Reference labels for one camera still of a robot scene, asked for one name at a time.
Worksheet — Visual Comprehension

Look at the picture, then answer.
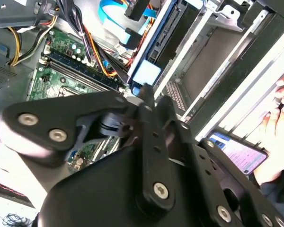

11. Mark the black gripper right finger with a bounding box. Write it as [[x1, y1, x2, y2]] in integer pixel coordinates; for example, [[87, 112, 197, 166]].
[[156, 96, 284, 227]]

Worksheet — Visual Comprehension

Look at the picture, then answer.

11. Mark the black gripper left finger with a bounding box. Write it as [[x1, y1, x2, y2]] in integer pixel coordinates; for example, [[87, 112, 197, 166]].
[[0, 82, 177, 213]]

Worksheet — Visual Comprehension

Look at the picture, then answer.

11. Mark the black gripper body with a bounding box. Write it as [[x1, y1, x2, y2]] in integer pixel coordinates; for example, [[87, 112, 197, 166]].
[[37, 144, 224, 227]]

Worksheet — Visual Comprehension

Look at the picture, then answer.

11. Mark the smartphone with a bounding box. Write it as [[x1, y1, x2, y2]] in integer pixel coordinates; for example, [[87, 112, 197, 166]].
[[207, 131, 269, 175]]

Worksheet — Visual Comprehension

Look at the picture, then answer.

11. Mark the hard disk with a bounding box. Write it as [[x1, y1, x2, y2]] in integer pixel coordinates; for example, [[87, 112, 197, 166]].
[[127, 0, 204, 96]]

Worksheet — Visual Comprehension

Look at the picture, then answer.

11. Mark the person's left hand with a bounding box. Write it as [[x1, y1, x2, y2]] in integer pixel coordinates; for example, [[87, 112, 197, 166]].
[[252, 104, 284, 186]]

